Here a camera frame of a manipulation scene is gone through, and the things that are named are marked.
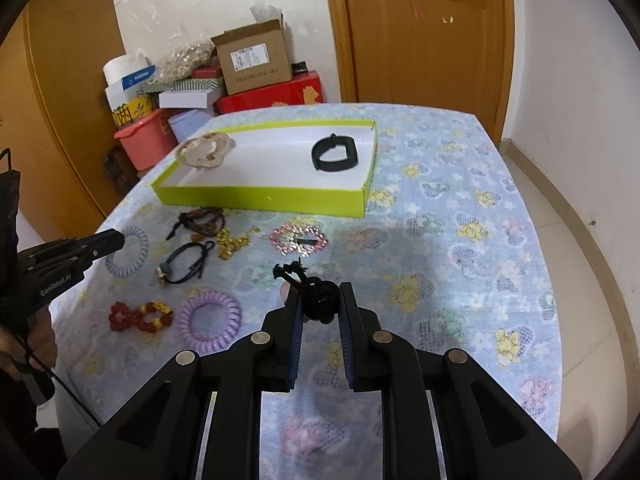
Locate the flat white box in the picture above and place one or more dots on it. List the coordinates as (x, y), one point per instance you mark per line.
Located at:
(182, 99)

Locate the black wristband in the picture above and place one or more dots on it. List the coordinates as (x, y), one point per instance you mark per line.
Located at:
(320, 161)

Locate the white packing paper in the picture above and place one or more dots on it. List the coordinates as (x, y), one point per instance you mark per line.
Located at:
(265, 12)

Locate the brown wooden door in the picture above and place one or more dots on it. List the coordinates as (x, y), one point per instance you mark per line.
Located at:
(425, 50)

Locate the brown wooden wardrobe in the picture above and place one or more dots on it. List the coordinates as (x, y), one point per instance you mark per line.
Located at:
(60, 85)

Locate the white and blue box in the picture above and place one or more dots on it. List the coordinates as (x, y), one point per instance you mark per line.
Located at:
(135, 82)

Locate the blue floral tablecloth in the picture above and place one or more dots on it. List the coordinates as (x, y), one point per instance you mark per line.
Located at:
(450, 260)

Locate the small dark red box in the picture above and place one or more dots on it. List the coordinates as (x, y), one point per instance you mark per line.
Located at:
(207, 72)

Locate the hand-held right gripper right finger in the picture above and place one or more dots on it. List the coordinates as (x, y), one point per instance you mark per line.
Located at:
(345, 341)

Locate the yellow printed container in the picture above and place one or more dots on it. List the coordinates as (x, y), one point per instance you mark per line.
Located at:
(132, 109)

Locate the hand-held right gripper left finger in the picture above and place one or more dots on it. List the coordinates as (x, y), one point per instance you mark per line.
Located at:
(295, 341)

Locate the pink rhinestone hair clip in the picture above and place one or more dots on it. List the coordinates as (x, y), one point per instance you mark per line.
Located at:
(281, 240)

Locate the person's left hand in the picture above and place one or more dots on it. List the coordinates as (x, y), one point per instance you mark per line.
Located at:
(42, 347)

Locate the pink plastic bin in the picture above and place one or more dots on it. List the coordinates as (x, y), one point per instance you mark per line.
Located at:
(145, 142)

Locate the bag of golden pieces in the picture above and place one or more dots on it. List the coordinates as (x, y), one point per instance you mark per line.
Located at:
(185, 60)

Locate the person's dark clothing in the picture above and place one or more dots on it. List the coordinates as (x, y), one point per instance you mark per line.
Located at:
(20, 435)

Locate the lavender plastic bucket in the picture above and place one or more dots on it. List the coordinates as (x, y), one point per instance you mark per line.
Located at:
(187, 122)

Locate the brown cardboard box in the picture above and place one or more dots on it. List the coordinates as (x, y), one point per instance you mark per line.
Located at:
(250, 65)

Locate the small black box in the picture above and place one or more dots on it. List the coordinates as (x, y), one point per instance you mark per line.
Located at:
(299, 69)

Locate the large red box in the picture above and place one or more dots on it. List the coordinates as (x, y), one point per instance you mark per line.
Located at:
(280, 92)

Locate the green striped box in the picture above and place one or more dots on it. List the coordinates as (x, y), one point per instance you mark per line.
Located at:
(195, 84)

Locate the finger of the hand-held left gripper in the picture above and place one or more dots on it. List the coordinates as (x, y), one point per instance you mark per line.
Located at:
(107, 241)

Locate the white paper roll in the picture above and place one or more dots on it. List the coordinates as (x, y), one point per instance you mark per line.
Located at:
(122, 65)

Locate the beige clear hair claw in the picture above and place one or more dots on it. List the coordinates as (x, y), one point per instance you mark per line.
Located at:
(202, 152)

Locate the green cardboard tray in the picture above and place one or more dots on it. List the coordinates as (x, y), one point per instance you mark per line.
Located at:
(270, 160)

